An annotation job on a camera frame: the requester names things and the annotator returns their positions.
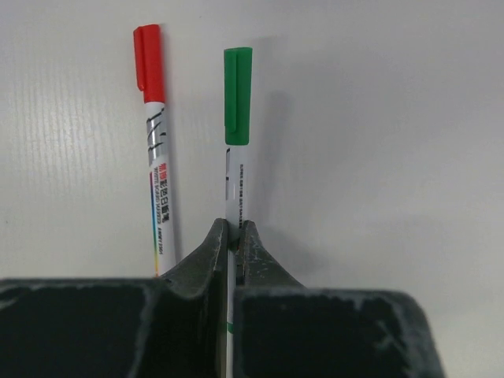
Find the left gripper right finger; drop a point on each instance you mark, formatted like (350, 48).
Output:
(284, 329)

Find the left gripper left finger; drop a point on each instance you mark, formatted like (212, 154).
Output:
(170, 326)

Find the green white pen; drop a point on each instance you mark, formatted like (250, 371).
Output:
(235, 210)

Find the green pen cap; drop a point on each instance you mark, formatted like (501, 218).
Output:
(237, 94)

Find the red pen cap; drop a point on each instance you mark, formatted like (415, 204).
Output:
(149, 62)

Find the red white pen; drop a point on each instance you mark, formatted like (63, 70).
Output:
(160, 175)

